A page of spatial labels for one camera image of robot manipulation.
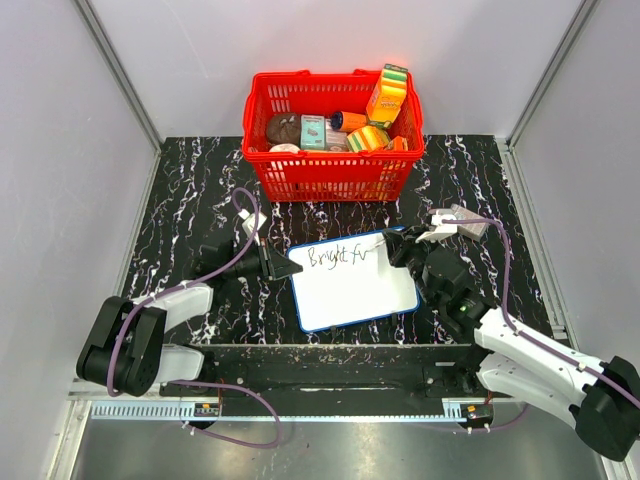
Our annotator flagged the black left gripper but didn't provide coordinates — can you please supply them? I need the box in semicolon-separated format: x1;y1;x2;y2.
223;236;301;282

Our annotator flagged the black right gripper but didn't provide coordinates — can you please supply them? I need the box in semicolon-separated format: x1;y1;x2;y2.
384;227;440;307

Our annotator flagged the blue framed whiteboard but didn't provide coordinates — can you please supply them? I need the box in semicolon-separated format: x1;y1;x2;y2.
287;230;421;333

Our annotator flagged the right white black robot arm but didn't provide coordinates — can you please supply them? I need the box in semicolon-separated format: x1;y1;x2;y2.
383;226;639;462

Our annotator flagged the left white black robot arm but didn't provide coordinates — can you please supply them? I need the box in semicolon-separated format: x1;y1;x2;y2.
76;239;303;397

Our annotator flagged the pink white eraser box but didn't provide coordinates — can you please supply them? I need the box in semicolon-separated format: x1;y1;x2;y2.
451;204;488;241

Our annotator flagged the red plastic shopping basket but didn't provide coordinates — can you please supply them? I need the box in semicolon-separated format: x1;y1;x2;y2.
242;64;424;202

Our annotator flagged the orange snack packet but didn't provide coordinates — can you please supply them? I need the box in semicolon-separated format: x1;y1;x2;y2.
385;136;409;151

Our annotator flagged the yellow green sponge pack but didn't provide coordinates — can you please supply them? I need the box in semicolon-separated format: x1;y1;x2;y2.
346;125;391;153

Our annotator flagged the white round lid container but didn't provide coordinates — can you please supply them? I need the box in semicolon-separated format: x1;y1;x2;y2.
270;143;300;154

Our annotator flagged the pink white small box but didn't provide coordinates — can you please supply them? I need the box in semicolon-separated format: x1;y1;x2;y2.
325;118;349;152

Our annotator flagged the orange blue-capped bottle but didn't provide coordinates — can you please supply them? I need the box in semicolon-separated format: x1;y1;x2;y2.
330;111;368;133

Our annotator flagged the brown round bread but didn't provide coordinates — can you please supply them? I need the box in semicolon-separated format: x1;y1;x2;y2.
266;112;302;145

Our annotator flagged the teal small box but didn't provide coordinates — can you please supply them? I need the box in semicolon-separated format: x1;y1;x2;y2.
300;115;326;151

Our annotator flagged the orange juice carton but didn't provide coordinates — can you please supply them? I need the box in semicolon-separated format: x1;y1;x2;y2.
365;64;408;129

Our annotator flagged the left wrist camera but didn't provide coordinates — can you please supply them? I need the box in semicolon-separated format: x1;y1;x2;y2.
238;209;267;244

